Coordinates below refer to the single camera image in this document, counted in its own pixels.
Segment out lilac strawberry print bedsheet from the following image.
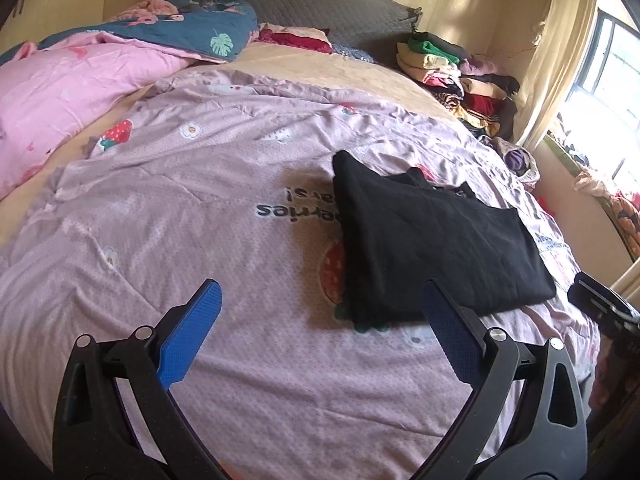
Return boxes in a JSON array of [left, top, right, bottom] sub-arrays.
[[0, 67, 601, 480]]

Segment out black sweater with orange cuffs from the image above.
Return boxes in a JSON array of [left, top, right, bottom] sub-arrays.
[[331, 150, 558, 335]]

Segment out dark patterned cloth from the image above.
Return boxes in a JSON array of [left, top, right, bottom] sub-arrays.
[[587, 335, 640, 441]]

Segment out pile of folded clothes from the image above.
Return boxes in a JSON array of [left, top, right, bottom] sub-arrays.
[[396, 31, 521, 141]]

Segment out red cloth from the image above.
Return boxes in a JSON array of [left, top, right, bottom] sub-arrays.
[[255, 22, 333, 56]]

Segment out blue floral quilt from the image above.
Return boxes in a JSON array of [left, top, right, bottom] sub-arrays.
[[0, 0, 258, 66]]

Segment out cream wardrobe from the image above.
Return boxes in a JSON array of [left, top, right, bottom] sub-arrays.
[[0, 0, 108, 56]]

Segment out plastic bag with purple cloth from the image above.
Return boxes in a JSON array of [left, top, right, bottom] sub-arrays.
[[492, 136, 541, 186]]

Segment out grey quilted headboard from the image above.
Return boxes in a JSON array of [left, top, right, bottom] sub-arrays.
[[159, 0, 423, 58]]

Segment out blue patterned pillow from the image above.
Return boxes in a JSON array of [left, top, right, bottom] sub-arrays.
[[331, 44, 378, 65]]

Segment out pink quilt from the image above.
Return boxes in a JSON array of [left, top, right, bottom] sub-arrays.
[[0, 30, 201, 201]]

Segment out window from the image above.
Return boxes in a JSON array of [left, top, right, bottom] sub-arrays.
[[565, 7, 640, 196]]

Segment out cream curtain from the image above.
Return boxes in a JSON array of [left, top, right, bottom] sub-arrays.
[[515, 0, 601, 148]]

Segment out clothes on window sill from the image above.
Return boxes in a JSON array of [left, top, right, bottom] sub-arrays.
[[547, 130, 640, 261]]

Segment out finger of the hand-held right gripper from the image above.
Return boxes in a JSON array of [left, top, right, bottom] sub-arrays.
[[567, 272, 640, 322]]

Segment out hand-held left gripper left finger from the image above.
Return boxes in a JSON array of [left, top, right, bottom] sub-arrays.
[[52, 279, 223, 480]]

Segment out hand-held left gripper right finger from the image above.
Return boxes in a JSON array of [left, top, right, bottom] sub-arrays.
[[420, 280, 588, 480]]

